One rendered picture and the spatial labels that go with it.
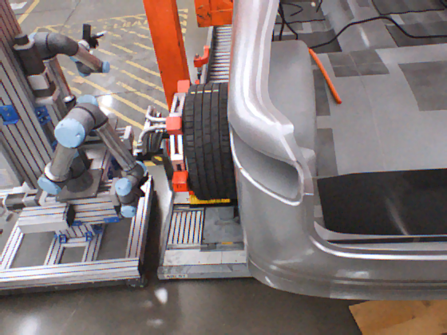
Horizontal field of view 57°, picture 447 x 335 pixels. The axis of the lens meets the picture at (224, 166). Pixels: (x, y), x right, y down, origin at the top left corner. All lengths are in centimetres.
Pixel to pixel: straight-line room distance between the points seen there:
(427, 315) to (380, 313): 25
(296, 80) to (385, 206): 69
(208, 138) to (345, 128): 70
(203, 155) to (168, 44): 84
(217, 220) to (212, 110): 92
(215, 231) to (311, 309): 75
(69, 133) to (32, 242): 143
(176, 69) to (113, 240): 119
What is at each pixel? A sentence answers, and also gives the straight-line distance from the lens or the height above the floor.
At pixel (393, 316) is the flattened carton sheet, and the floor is 1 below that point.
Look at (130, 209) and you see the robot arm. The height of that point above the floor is 88.
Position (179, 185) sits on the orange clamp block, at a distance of 208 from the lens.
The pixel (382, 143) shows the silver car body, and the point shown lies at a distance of 216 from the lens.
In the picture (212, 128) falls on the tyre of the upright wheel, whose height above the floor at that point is 110.
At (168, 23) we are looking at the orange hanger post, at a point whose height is 137.
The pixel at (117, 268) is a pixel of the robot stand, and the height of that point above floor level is 22.
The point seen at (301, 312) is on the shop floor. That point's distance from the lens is 260.
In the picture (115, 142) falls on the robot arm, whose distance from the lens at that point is 197.
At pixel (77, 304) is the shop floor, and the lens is 292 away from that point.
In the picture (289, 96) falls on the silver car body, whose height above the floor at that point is 126.
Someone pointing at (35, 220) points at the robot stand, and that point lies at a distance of 243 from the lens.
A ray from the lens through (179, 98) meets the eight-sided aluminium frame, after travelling 228.
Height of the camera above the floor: 228
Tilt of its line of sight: 41 degrees down
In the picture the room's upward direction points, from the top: 8 degrees counter-clockwise
